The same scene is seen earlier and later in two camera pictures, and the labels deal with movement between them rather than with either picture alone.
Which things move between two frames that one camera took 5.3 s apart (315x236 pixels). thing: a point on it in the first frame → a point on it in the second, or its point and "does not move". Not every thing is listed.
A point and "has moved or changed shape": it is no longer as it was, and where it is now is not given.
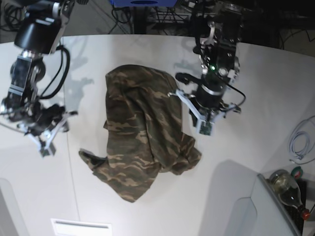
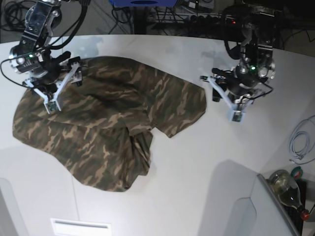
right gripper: [209, 98] → [244, 79]
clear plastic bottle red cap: [289, 191] does not move
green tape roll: [297, 172] does not move
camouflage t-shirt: [146, 132] has moved or changed shape
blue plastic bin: [143, 3] does not move
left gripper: [42, 116] → [52, 73]
